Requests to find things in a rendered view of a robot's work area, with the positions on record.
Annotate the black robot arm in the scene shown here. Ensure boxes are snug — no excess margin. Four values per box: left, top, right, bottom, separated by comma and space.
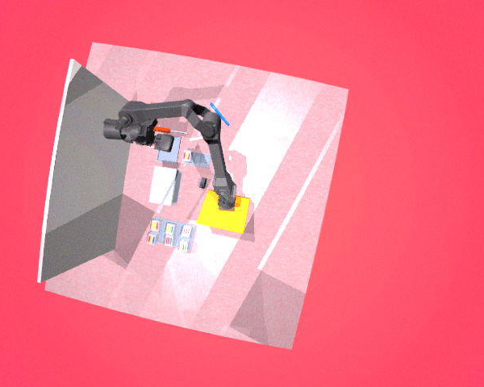
103, 99, 237, 211

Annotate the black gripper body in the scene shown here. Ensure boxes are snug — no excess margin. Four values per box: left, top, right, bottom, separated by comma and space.
124, 128, 174, 153

